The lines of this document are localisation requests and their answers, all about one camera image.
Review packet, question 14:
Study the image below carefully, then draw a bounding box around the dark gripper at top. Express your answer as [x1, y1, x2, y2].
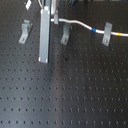
[39, 0, 59, 63]

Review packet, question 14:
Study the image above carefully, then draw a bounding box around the white cable with coloured bands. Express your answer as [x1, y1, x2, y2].
[50, 18, 128, 37]

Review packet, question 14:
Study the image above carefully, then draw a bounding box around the white tag at top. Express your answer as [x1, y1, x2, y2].
[25, 0, 32, 10]

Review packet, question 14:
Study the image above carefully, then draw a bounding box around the middle grey cable clip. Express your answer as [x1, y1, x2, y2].
[61, 23, 72, 45]

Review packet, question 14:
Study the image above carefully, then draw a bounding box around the grey cable clip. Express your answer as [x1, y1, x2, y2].
[102, 22, 112, 47]
[61, 23, 72, 45]
[19, 20, 33, 44]

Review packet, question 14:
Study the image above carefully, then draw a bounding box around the left grey cable clip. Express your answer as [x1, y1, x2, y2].
[19, 20, 33, 44]

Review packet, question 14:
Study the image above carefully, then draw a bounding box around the right grey cable clip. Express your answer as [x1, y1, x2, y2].
[102, 22, 112, 47]

